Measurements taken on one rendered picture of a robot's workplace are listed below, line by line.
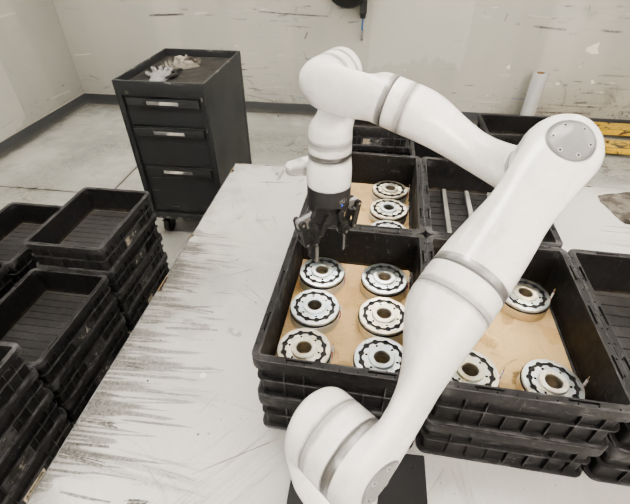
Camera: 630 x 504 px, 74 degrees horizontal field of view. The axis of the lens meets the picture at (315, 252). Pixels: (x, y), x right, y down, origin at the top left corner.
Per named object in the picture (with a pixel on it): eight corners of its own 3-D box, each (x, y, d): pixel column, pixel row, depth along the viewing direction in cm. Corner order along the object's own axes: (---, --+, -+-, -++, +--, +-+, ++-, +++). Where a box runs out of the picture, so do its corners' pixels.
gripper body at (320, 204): (321, 196, 66) (321, 242, 72) (362, 180, 70) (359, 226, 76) (295, 177, 71) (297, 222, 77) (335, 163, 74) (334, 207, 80)
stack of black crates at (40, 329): (79, 427, 141) (37, 366, 120) (-1, 415, 145) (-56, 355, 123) (134, 335, 172) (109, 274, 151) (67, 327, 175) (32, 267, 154)
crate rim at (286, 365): (432, 394, 66) (435, 386, 64) (250, 368, 70) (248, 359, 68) (424, 242, 97) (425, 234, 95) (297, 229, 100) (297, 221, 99)
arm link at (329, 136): (325, 137, 72) (300, 158, 66) (327, 40, 63) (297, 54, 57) (362, 145, 70) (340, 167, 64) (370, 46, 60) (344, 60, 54)
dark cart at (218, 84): (229, 241, 245) (203, 83, 189) (157, 235, 250) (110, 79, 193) (254, 189, 291) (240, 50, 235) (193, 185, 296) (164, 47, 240)
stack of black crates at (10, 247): (46, 325, 177) (9, 264, 155) (-18, 317, 180) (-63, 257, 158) (97, 264, 207) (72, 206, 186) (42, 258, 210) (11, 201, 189)
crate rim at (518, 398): (638, 424, 62) (646, 416, 61) (433, 394, 66) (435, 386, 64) (561, 256, 93) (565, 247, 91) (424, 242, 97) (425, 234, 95)
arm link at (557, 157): (631, 130, 47) (511, 308, 42) (586, 172, 56) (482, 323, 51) (555, 91, 49) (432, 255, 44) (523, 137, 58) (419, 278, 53)
